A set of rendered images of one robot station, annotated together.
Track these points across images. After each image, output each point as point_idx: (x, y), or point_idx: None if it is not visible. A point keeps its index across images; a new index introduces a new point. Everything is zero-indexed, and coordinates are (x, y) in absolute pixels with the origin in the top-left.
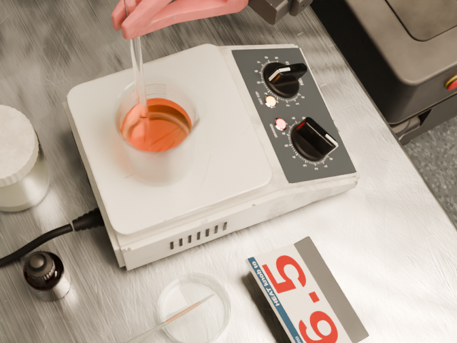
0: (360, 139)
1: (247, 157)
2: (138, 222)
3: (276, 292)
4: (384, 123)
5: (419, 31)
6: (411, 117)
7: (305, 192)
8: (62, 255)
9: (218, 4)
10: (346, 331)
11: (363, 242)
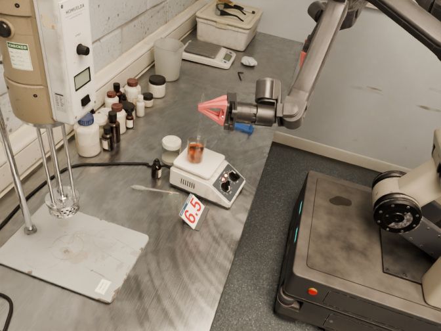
0: (240, 205)
1: (208, 171)
2: (178, 163)
3: (189, 202)
4: (249, 207)
5: (310, 264)
6: (294, 297)
7: (214, 191)
8: (163, 175)
9: (217, 119)
10: (195, 226)
11: (218, 219)
